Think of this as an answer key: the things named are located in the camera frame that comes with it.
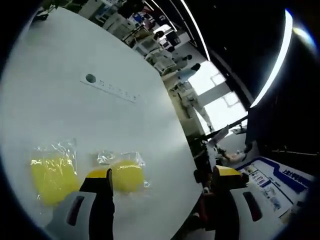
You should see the rectangular yellow silicone block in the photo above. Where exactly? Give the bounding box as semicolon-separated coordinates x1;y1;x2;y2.
29;138;81;207

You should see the blue and white wall poster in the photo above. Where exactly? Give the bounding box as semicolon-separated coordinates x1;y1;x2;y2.
236;156;316;221

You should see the ceiling light strip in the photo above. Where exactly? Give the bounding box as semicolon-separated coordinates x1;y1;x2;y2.
249;8;294;109
179;0;211;61

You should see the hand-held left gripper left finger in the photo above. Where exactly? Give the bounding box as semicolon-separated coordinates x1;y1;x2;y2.
46;167;116;240

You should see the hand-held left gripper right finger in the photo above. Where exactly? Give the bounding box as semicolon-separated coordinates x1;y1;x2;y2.
212;164;288;240

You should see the green potted plant white pot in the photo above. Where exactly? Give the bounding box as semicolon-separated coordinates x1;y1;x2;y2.
41;0;74;13

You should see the round yellow silicone block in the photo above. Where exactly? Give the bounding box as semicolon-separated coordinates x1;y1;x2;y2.
96;149;151;196

